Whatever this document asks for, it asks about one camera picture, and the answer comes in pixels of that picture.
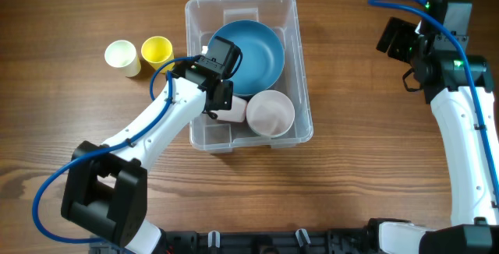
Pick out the dark blue bowl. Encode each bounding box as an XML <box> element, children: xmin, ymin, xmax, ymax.
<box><xmin>208</xmin><ymin>19</ymin><xmax>285</xmax><ymax>97</ymax></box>

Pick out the clear plastic storage container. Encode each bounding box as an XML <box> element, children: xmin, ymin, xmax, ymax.
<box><xmin>185</xmin><ymin>0</ymin><xmax>313</xmax><ymax>153</ymax></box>

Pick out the right blue cable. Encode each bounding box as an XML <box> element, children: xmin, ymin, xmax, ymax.
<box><xmin>367</xmin><ymin>0</ymin><xmax>499</xmax><ymax>200</ymax></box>

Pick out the pink bowl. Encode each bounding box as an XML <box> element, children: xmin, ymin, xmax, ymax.
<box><xmin>246</xmin><ymin>90</ymin><xmax>296</xmax><ymax>138</ymax></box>

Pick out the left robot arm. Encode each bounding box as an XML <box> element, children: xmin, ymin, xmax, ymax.
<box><xmin>61</xmin><ymin>37</ymin><xmax>242</xmax><ymax>253</ymax></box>

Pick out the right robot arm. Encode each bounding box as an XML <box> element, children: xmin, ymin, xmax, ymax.
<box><xmin>373</xmin><ymin>17</ymin><xmax>498</xmax><ymax>253</ymax></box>

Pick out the pink cup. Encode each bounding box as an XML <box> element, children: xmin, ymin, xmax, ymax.
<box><xmin>214</xmin><ymin>96</ymin><xmax>247</xmax><ymax>122</ymax></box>

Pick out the left blue cable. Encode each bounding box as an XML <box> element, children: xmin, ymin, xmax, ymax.
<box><xmin>31</xmin><ymin>55</ymin><xmax>202</xmax><ymax>245</ymax></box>

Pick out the cream cup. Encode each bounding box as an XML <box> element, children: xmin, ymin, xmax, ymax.
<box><xmin>104</xmin><ymin>40</ymin><xmax>141</xmax><ymax>77</ymax></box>

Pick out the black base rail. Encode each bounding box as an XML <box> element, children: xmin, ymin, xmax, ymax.
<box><xmin>160</xmin><ymin>228</ymin><xmax>380</xmax><ymax>254</ymax></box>

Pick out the blue cable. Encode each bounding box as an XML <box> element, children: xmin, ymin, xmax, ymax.
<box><xmin>31</xmin><ymin>55</ymin><xmax>202</xmax><ymax>245</ymax></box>
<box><xmin>367</xmin><ymin>0</ymin><xmax>499</xmax><ymax>200</ymax></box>

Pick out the yellow cup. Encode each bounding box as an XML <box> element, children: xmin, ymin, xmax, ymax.
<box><xmin>141</xmin><ymin>36</ymin><xmax>175</xmax><ymax>70</ymax></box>

